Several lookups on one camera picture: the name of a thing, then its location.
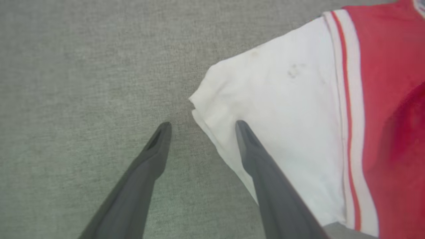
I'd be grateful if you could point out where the grey fabric sofa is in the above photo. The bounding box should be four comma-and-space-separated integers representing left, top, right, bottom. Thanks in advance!
0, 0, 425, 239

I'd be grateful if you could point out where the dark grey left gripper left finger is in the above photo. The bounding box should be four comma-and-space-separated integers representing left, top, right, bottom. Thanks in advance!
78, 121, 172, 239

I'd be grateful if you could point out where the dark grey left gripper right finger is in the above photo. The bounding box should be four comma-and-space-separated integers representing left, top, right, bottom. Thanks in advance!
235, 120, 330, 239

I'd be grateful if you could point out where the red white basketball jersey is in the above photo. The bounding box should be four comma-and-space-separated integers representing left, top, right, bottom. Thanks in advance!
189, 0, 425, 239

